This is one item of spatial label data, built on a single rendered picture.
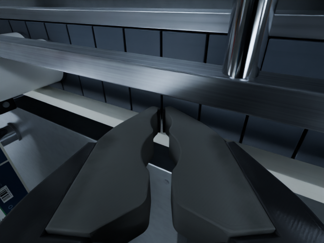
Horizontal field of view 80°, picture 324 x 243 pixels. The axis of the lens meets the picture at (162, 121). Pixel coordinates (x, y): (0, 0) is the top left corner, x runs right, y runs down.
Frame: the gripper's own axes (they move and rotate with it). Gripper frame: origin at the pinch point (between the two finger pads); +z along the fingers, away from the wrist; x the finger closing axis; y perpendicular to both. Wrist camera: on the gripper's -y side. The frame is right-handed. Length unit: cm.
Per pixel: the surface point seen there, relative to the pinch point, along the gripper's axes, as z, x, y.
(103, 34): 9.5, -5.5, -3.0
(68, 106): 8.1, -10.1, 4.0
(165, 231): 6.2, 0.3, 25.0
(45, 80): 10.7, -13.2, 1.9
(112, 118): 5.0, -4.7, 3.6
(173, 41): 5.8, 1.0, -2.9
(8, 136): 23.2, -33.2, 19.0
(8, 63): 8.1, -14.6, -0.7
